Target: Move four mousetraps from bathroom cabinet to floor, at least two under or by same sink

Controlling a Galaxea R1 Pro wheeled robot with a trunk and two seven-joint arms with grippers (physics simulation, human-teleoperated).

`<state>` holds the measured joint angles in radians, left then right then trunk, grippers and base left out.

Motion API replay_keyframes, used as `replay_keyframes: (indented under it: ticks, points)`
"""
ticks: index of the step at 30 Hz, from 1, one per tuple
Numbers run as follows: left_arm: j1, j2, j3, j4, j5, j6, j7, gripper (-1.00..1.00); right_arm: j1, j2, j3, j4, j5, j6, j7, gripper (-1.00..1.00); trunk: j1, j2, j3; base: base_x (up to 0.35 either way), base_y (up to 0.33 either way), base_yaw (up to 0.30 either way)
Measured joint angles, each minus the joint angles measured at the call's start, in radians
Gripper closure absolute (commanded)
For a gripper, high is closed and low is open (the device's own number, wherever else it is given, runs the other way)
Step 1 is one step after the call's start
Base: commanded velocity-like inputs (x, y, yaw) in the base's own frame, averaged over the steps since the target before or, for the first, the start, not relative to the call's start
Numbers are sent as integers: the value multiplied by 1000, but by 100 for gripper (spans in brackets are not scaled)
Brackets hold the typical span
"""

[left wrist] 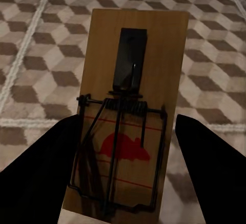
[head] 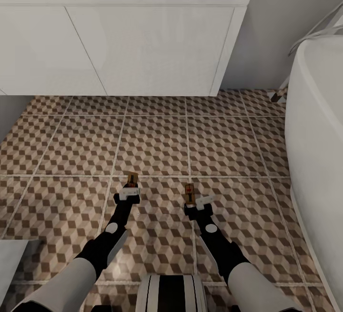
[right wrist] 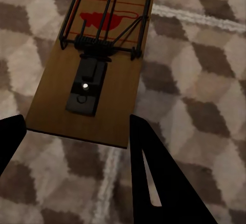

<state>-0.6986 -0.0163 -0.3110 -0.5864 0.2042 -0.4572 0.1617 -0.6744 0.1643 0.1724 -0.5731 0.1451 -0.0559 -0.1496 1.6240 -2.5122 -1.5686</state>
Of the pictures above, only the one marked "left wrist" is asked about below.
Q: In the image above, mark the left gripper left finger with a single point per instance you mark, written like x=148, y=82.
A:
x=33, y=187

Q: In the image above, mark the mousetrap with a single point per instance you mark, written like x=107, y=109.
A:
x=126, y=107

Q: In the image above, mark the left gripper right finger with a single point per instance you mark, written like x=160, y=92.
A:
x=217, y=171

